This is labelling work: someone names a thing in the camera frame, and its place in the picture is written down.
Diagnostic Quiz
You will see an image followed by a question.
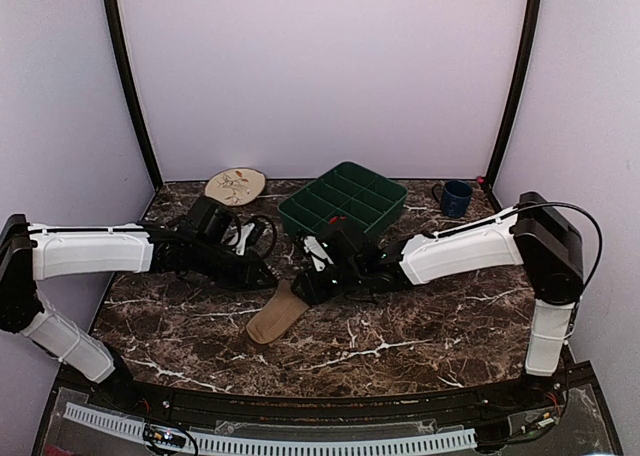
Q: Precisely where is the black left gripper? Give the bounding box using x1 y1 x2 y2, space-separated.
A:
190 238 277 291

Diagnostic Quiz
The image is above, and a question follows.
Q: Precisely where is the red yellow argyle sock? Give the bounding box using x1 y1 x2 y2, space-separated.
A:
328 215 347 224

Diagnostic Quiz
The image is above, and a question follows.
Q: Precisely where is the brown ribbed sock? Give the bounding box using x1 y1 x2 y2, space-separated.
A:
245 280 310 346

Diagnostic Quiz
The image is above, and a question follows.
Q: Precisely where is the dark blue mug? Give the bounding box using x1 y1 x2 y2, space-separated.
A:
431 180 473 219

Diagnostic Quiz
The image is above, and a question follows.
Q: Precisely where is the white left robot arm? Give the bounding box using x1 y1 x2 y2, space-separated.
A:
1 196 277 412

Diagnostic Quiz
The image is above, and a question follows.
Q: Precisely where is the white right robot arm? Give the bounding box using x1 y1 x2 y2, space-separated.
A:
291 191 594 410

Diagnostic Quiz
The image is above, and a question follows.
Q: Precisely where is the round wooden slice plate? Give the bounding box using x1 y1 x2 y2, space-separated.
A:
204 168 267 207

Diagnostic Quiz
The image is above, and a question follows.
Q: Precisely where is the green divided organizer tray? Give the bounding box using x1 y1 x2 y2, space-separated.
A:
278 161 408 238

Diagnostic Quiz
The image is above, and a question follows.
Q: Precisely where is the black front table rail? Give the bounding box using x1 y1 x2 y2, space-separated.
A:
54 365 596 430

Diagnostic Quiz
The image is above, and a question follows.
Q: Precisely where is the white slotted cable duct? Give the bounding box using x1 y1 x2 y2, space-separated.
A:
62 402 477 455

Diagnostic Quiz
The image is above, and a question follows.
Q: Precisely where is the black left corner post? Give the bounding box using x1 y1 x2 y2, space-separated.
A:
103 0 164 192

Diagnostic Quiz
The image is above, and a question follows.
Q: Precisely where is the black corner post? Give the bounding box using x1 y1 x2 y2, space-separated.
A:
484 0 542 194
103 0 164 192

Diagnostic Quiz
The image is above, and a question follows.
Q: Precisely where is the black right corner post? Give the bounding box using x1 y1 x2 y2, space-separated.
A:
484 0 542 194

